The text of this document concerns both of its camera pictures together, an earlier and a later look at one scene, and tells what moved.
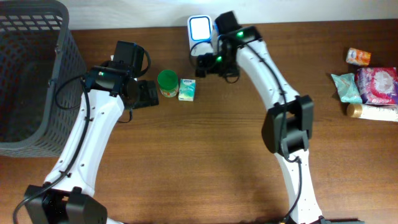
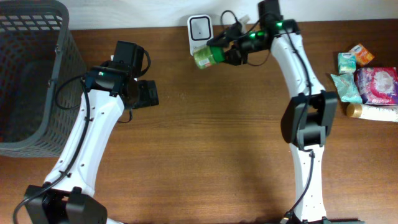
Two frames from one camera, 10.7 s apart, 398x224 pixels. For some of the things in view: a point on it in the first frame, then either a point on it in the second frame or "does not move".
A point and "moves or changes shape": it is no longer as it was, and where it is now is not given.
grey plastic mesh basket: x=42 y=77 does not move
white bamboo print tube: x=386 y=113 does not move
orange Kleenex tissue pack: x=358 y=57 moves or changes shape
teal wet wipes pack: x=347 y=88 does not move
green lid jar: x=168 y=82 moves or changes shape
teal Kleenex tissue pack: x=187 y=89 → x=347 y=63
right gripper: x=204 y=63 → x=232 y=56
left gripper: x=148 y=96 does not move
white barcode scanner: x=199 y=29 does not move
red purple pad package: x=377 y=85 does not move
